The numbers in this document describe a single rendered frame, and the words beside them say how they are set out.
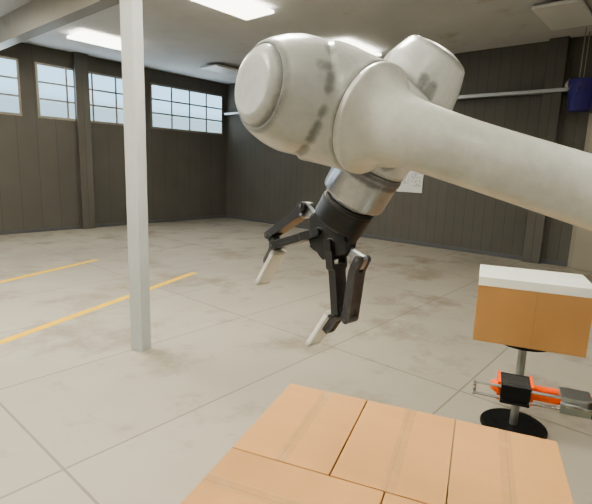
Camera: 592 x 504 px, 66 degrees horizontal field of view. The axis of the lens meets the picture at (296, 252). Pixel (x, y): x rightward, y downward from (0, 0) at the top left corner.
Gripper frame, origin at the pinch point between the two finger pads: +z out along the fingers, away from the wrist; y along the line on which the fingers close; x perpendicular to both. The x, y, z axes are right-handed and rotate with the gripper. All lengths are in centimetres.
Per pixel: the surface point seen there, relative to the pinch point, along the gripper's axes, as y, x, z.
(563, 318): -17, -239, 48
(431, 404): 4, -243, 157
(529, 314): -3, -233, 56
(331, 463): -4, -76, 95
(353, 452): -5, -88, 94
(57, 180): 911, -349, 559
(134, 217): 253, -135, 173
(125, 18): 333, -129, 43
